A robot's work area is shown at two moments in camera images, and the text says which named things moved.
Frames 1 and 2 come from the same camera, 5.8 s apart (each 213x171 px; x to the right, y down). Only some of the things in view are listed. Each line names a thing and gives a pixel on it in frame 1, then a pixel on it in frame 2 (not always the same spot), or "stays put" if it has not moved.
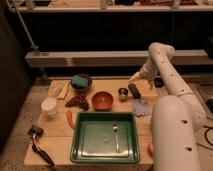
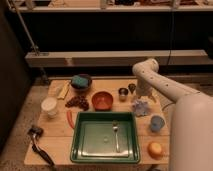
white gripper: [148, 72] to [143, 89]
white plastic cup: [49, 106] stays put
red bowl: [102, 101] stays put
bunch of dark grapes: [78, 101] stays put
